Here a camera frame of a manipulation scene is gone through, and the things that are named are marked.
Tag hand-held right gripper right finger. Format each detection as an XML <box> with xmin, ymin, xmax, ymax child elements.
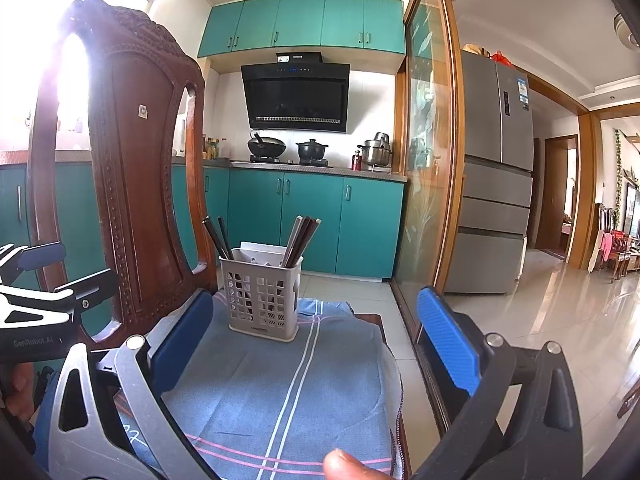
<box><xmin>410</xmin><ymin>285</ymin><xmax>586</xmax><ymax>480</ymax></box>

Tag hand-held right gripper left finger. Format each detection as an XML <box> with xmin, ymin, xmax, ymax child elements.
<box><xmin>47</xmin><ymin>289</ymin><xmax>221</xmax><ymax>480</ymax></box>

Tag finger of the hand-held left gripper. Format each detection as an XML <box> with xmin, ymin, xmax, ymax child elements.
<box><xmin>0</xmin><ymin>241</ymin><xmax>68</xmax><ymax>286</ymax></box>
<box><xmin>0</xmin><ymin>268</ymin><xmax>115</xmax><ymax>331</ymax></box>

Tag beige plastic utensil basket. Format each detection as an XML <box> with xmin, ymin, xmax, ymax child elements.
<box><xmin>218</xmin><ymin>241</ymin><xmax>304</xmax><ymax>345</ymax></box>

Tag dark brown chopstick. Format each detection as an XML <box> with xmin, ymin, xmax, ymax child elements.
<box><xmin>290</xmin><ymin>217</ymin><xmax>315</xmax><ymax>266</ymax></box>
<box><xmin>287</xmin><ymin>217</ymin><xmax>311</xmax><ymax>267</ymax></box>

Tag person's left hand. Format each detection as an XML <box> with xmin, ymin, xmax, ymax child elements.
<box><xmin>0</xmin><ymin>361</ymin><xmax>38</xmax><ymax>423</ymax></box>

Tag person's right hand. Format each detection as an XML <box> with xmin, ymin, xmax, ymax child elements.
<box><xmin>322</xmin><ymin>449</ymin><xmax>387</xmax><ymax>480</ymax></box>

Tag carved brown wooden chair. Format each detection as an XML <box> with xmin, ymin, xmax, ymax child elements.
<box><xmin>27</xmin><ymin>0</ymin><xmax>219</xmax><ymax>352</ymax></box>

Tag blue striped cloth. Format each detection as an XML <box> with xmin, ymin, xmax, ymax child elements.
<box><xmin>32</xmin><ymin>295</ymin><xmax>406</xmax><ymax>480</ymax></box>

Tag grey refrigerator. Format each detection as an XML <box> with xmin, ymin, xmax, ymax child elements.
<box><xmin>442</xmin><ymin>50</ymin><xmax>535</xmax><ymax>295</ymax></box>

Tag brown wooden door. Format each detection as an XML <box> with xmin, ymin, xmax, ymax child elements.
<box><xmin>536</xmin><ymin>134</ymin><xmax>581</xmax><ymax>262</ymax></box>

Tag wood-framed glass sliding door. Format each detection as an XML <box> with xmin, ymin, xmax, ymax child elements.
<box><xmin>392</xmin><ymin>0</ymin><xmax>466</xmax><ymax>307</ymax></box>

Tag condiment bottles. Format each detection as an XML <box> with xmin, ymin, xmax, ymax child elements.
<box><xmin>202</xmin><ymin>136</ymin><xmax>230</xmax><ymax>160</ymax></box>

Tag wooden chairs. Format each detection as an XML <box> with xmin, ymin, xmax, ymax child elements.
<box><xmin>592</xmin><ymin>205</ymin><xmax>640</xmax><ymax>284</ymax></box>

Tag stainless steel pot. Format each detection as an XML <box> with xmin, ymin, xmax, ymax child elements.
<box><xmin>361</xmin><ymin>132</ymin><xmax>394</xmax><ymax>169</ymax></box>

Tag gas stove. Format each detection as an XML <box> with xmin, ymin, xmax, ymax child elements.
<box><xmin>247</xmin><ymin>156</ymin><xmax>333</xmax><ymax>169</ymax></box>

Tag black wok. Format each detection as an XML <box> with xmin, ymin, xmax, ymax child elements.
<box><xmin>247</xmin><ymin>132</ymin><xmax>287</xmax><ymax>158</ymax></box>

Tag black cooking pot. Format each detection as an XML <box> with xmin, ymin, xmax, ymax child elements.
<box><xmin>296</xmin><ymin>139</ymin><xmax>329</xmax><ymax>163</ymax></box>

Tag green vine plant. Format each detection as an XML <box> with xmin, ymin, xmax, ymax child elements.
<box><xmin>614</xmin><ymin>130</ymin><xmax>627</xmax><ymax>231</ymax></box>

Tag black range hood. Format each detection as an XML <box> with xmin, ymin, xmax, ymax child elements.
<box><xmin>241</xmin><ymin>51</ymin><xmax>351</xmax><ymax>134</ymax></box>

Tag ceiling lamp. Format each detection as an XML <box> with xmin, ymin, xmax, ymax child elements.
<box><xmin>614</xmin><ymin>12</ymin><xmax>640</xmax><ymax>52</ymax></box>

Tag teal wall cabinets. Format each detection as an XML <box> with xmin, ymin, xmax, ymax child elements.
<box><xmin>197</xmin><ymin>0</ymin><xmax>407</xmax><ymax>59</ymax></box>

